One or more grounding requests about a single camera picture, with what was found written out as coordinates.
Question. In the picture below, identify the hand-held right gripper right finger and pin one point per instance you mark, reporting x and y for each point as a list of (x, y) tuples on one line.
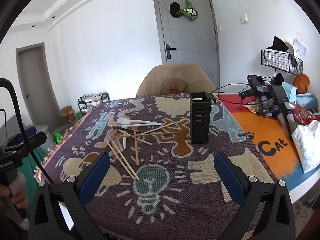
[(228, 180)]

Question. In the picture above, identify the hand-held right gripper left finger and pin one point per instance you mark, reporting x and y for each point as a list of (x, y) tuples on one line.
[(96, 177)]

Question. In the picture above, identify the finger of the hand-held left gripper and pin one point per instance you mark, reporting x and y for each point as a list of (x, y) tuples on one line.
[(35, 138)]

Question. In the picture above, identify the bundle of wooden chopsticks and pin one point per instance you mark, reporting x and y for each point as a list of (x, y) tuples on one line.
[(130, 170)]

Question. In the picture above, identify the white plastic fork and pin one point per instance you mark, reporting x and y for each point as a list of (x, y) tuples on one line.
[(125, 141)]

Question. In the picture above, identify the black plastic spoon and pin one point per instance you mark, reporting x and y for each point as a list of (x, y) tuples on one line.
[(117, 128)]

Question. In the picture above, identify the white plastic spoon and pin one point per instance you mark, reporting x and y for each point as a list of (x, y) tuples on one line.
[(123, 122)]

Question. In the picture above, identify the black utensil holder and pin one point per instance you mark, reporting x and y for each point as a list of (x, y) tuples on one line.
[(200, 125)]

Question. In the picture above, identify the person's left hand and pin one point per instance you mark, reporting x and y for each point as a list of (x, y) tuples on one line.
[(20, 200)]

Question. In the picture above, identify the teal cloth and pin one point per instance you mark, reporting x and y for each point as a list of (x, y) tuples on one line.
[(37, 155)]

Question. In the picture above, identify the cardboard box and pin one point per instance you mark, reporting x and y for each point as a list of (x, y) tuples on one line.
[(68, 115)]

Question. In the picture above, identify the printed woven blanket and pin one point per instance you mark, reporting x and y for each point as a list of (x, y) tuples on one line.
[(175, 192)]

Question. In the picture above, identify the orange cat desk mat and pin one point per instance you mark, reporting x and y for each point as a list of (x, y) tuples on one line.
[(262, 130)]

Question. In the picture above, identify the black shoe rack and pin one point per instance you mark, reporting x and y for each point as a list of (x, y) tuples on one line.
[(87, 107)]

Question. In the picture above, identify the plush slippers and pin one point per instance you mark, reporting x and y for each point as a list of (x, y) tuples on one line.
[(93, 97)]

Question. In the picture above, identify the colourful snack packet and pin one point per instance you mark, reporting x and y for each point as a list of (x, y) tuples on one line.
[(252, 108)]

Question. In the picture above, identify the white plastic bag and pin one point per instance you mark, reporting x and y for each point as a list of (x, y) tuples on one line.
[(307, 145)]

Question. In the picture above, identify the red plastic basket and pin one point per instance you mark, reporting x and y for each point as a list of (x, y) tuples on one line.
[(302, 113)]

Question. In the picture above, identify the black hand-held device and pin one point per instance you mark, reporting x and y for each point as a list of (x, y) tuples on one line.
[(255, 80), (280, 95)]

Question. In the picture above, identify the small orange cushion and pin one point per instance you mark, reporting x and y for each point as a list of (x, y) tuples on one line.
[(175, 91)]

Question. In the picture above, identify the light blue tissue box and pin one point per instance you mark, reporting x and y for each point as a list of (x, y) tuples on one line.
[(288, 90)]

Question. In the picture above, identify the beige chair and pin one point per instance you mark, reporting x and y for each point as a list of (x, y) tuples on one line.
[(155, 82)]

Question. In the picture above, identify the black pouch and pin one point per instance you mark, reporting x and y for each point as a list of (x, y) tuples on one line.
[(278, 78)]

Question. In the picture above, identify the light blue packet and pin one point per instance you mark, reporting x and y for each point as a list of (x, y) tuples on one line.
[(308, 100)]

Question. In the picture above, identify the orange plush toy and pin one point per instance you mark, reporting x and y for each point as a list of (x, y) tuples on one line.
[(301, 81)]

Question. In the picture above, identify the black cloth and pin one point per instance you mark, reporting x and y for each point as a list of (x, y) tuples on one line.
[(278, 43)]

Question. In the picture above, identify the cream round plate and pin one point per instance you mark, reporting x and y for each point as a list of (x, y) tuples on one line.
[(291, 46)]

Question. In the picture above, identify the green panda bag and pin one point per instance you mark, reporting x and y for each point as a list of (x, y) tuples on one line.
[(188, 11)]

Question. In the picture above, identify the black hat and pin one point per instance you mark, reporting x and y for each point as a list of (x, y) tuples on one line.
[(175, 8)]

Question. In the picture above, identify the white wall paper sheet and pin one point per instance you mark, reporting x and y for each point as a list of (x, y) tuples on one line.
[(301, 50)]

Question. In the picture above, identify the white wall cover plate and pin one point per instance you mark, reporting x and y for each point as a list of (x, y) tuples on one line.
[(275, 0)]

